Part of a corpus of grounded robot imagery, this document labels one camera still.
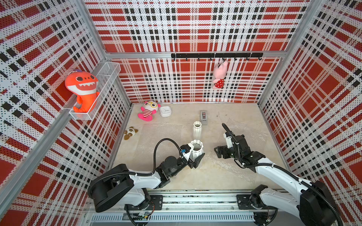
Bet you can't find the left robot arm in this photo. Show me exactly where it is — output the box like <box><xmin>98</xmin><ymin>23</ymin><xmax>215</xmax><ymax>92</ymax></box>
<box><xmin>87</xmin><ymin>140</ymin><xmax>205</xmax><ymax>212</ymax></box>

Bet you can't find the pink striped plush doll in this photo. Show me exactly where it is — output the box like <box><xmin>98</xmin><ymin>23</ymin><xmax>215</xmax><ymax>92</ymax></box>
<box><xmin>138</xmin><ymin>101</ymin><xmax>161</xmax><ymax>121</ymax></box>

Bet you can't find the small white ribbed vase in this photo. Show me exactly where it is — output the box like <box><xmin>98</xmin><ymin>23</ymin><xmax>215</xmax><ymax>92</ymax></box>
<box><xmin>193</xmin><ymin>121</ymin><xmax>202</xmax><ymax>140</ymax></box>

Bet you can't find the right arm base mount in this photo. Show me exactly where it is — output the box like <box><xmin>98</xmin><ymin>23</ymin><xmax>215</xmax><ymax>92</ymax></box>
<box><xmin>236</xmin><ymin>194</ymin><xmax>276</xmax><ymax>211</ymax></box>

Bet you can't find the brown white plush dog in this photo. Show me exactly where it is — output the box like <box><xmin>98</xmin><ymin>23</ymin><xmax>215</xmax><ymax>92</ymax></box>
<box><xmin>123</xmin><ymin>126</ymin><xmax>139</xmax><ymax>140</ymax></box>

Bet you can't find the large white ribbed vase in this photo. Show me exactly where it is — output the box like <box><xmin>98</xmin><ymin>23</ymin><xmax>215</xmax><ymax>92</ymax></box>
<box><xmin>190</xmin><ymin>140</ymin><xmax>204</xmax><ymax>161</ymax></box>

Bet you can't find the pink pig plush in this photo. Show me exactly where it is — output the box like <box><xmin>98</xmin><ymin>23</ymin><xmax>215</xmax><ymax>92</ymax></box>
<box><xmin>212</xmin><ymin>60</ymin><xmax>229</xmax><ymax>89</ymax></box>

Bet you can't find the aluminium front rail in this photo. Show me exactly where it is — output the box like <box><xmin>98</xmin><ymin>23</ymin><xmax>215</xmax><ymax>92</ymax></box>
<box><xmin>80</xmin><ymin>190</ymin><xmax>303</xmax><ymax>226</ymax></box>

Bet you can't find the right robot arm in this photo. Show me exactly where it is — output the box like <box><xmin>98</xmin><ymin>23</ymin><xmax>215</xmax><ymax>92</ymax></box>
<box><xmin>214</xmin><ymin>123</ymin><xmax>344</xmax><ymax>226</ymax></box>

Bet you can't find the white alarm clock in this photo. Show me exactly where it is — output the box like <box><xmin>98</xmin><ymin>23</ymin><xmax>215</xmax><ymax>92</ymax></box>
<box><xmin>159</xmin><ymin>105</ymin><xmax>172</xmax><ymax>117</ymax></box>

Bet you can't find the orange shark plush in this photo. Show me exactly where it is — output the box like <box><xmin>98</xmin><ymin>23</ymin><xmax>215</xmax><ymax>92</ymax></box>
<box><xmin>65</xmin><ymin>70</ymin><xmax>100</xmax><ymax>113</ymax></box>

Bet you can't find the black hook rail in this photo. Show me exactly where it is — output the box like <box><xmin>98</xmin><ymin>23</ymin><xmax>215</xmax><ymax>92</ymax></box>
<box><xmin>171</xmin><ymin>52</ymin><xmax>264</xmax><ymax>60</ymax></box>

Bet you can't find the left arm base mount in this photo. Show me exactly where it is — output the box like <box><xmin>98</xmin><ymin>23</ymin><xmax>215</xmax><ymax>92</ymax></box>
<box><xmin>126</xmin><ymin>195</ymin><xmax>164</xmax><ymax>211</ymax></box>

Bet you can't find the clear acrylic wall shelf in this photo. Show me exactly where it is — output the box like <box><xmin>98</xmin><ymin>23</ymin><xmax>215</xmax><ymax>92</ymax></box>
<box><xmin>65</xmin><ymin>62</ymin><xmax>124</xmax><ymax>121</ymax></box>

